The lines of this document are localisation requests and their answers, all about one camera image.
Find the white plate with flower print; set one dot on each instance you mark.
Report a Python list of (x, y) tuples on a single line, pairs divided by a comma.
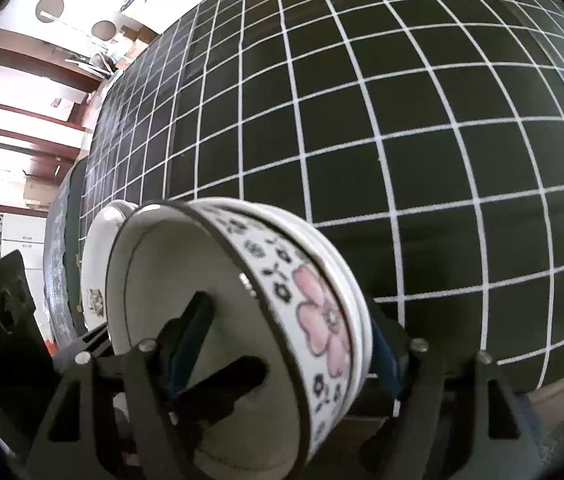
[(96, 270)]

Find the black white checked tablecloth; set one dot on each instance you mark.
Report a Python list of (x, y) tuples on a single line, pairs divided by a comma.
[(361, 110)]

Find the pink floral bowl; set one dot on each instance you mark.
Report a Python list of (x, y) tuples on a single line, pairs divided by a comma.
[(322, 310)]

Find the grey patterned floor mat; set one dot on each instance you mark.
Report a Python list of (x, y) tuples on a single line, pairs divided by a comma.
[(59, 260)]

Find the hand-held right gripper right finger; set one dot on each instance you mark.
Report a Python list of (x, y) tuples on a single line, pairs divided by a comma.
[(386, 355)]

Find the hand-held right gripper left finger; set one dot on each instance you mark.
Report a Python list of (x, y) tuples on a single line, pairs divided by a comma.
[(189, 340)]

